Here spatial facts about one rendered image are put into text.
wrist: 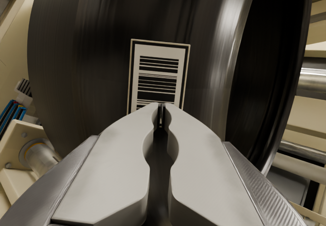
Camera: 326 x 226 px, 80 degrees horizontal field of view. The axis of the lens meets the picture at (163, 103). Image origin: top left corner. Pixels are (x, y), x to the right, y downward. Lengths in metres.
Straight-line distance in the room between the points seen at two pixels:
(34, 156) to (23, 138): 0.05
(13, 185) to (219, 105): 0.35
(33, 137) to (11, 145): 0.04
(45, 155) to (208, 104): 0.32
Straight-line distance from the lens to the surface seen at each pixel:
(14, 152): 0.47
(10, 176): 0.44
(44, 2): 0.28
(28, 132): 0.46
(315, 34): 0.86
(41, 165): 0.40
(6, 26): 0.82
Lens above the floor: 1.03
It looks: 9 degrees up
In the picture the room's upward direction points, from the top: 23 degrees clockwise
